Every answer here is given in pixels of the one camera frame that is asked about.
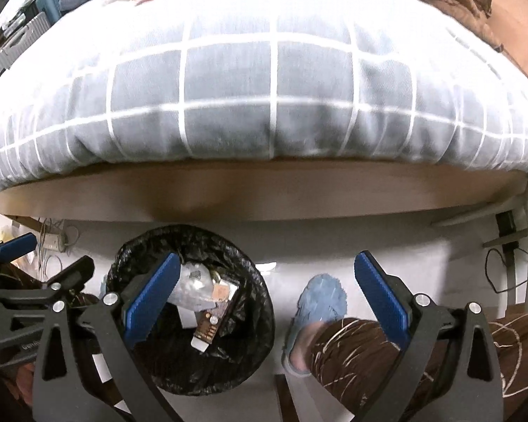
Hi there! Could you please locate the brown patterned pyjama leg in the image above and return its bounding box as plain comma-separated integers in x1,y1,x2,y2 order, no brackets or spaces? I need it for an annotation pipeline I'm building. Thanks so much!
307,313,528,422

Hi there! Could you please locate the white paper bag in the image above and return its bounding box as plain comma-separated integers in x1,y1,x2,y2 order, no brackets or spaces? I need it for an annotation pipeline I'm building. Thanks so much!
166,262,240,313

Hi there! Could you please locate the wooden bed frame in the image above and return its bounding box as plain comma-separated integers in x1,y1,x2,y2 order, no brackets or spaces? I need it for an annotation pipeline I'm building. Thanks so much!
0,160,528,222

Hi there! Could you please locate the grey suitcase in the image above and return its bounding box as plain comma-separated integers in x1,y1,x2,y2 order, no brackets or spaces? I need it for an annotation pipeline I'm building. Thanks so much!
0,12,50,77

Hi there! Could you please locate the grey checked bed sheet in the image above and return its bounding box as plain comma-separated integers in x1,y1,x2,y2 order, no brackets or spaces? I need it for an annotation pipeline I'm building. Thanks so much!
0,0,528,192

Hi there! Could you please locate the brown cigarette box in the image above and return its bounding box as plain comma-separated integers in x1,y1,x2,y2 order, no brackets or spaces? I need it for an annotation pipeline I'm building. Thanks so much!
190,302,229,352

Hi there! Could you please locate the black lined trash bin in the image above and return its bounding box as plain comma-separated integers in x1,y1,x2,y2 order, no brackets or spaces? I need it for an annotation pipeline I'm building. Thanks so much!
107,225,276,396

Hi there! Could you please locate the blue fuzzy slipper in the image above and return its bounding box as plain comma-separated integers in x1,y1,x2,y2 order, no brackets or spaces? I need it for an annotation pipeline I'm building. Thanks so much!
282,273,347,377

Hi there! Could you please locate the teal plastic stool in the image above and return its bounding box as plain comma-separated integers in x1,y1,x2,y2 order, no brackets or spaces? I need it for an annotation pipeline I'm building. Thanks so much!
20,0,63,26

